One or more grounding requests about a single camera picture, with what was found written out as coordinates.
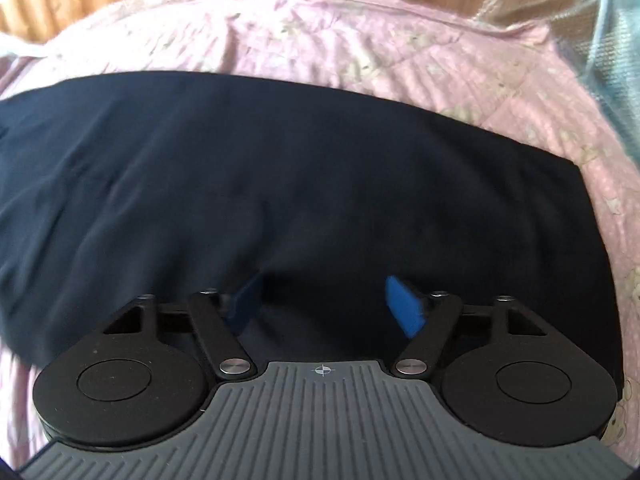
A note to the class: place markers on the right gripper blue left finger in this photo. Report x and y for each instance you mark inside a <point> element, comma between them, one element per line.
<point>190,340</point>

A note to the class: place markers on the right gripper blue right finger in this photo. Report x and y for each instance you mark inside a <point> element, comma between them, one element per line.
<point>441,328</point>

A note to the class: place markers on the dark navy garment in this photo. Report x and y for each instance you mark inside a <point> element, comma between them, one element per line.
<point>168,183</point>

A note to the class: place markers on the pink bear print quilt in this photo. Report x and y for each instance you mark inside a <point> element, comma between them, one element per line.
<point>511,81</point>

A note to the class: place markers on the teal knitted blanket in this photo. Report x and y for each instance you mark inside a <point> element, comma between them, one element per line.
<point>613,61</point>

